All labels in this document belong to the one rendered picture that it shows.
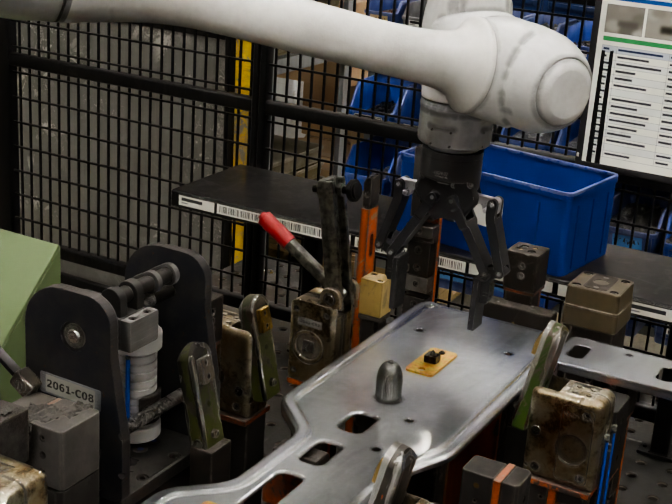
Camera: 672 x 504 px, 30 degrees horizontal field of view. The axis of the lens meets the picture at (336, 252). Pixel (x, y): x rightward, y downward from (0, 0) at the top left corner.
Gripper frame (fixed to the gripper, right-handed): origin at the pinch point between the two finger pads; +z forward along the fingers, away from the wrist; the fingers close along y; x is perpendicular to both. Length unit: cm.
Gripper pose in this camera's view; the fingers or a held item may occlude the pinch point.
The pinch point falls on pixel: (436, 301)
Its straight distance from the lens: 159.0
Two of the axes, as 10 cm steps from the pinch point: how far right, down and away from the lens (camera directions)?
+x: 4.8, -2.6, 8.4
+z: -0.7, 9.4, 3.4
